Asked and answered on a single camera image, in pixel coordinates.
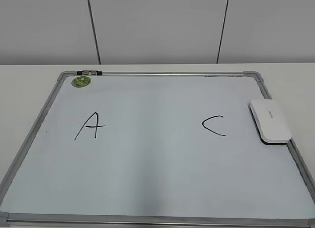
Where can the white whiteboard with grey frame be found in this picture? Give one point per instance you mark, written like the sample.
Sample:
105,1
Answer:
155,150

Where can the black and silver board clip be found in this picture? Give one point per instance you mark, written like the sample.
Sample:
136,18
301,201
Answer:
89,73

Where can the round green sticker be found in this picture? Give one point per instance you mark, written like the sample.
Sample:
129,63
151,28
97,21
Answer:
81,81

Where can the white rectangular eraser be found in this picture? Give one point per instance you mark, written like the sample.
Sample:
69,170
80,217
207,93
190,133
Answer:
270,121

